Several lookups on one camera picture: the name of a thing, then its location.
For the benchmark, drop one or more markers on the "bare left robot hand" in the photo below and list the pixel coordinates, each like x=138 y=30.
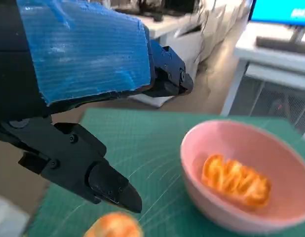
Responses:
x=81 y=54

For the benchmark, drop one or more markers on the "pink bowl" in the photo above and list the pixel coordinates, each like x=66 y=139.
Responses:
x=216 y=138

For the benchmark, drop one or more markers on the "long toy bread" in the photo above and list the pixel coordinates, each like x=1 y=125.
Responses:
x=236 y=182

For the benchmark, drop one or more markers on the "round toy bread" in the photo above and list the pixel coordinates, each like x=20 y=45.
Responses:
x=113 y=227

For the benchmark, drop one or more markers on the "green cutting mat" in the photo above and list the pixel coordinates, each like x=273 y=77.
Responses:
x=142 y=138

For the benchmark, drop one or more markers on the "white desk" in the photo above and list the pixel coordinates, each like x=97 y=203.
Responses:
x=246 y=53

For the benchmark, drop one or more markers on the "white mesh cabinet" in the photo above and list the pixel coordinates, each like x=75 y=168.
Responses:
x=273 y=98

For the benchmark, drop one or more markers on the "monitor with blue screen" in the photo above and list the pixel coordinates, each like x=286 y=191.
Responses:
x=278 y=10

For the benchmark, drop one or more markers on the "dark keyboard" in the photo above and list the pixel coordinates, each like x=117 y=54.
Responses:
x=283 y=44

